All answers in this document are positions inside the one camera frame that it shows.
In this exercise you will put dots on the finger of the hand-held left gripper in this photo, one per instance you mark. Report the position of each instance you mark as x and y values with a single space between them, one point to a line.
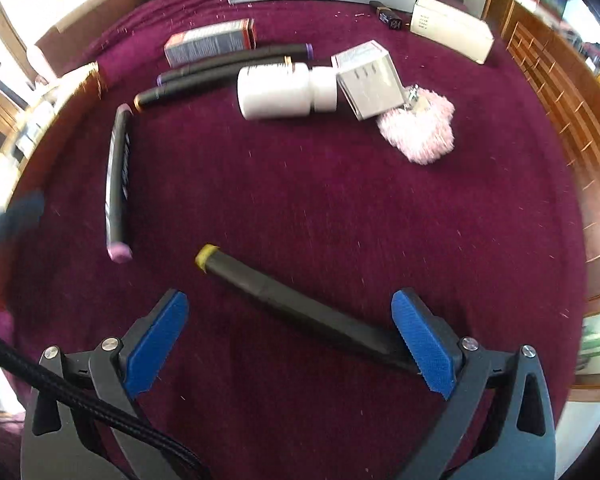
15 217

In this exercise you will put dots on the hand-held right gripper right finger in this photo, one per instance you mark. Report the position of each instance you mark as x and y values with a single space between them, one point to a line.
422 345

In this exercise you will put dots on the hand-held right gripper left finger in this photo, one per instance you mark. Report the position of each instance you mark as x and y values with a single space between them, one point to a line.
155 345

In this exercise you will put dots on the black marker yellow cap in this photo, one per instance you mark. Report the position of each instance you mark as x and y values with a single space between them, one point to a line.
290 300

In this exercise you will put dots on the red grey medicine box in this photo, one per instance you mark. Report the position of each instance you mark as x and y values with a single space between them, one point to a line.
205 42

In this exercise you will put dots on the black marker pink cap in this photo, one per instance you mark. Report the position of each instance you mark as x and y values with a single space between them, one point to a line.
116 185

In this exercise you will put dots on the brown cushion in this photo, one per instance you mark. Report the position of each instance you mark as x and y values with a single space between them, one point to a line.
90 20

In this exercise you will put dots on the black marker orange cap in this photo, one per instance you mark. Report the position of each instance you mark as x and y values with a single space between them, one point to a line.
190 85

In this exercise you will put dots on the small clear silver box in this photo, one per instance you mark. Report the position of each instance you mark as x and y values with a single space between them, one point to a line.
370 85

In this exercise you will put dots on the white pill bottle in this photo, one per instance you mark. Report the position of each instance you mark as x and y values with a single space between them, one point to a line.
275 92

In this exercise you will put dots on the wooden brick pattern counter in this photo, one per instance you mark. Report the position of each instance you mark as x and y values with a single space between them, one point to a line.
555 85

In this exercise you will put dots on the black marker purple cap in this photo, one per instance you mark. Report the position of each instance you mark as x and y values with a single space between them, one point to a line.
260 54

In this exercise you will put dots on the white cardboard box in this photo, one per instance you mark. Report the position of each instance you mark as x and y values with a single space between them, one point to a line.
450 27

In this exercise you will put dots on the small black battery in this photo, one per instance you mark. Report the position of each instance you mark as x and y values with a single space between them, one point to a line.
387 15

